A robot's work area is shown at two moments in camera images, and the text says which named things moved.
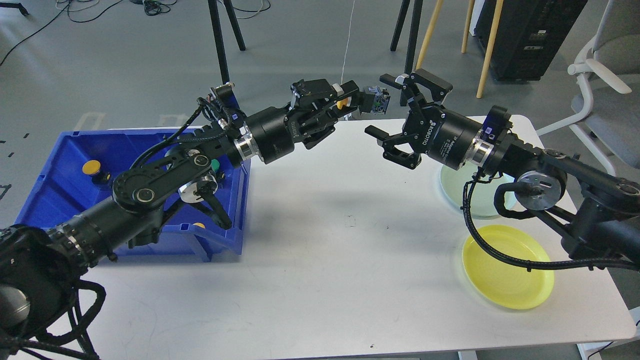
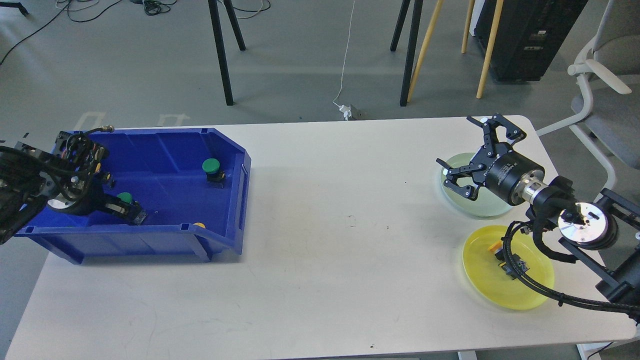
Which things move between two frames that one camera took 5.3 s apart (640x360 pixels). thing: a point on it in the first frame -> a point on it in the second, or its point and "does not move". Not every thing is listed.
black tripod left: (229, 8) does not move
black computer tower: (529, 33) does not move
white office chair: (608, 68) does not move
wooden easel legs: (436, 8) does not move
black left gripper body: (274, 132) -> (76, 159)
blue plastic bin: (65, 173) does not move
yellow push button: (342, 103) -> (498, 247)
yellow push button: (93, 167) does not move
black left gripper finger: (315, 91) -> (131, 212)
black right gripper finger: (438, 88) -> (489, 126)
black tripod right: (416, 16) does not move
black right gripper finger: (392, 153) -> (461, 179)
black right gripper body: (444, 136) -> (510, 174)
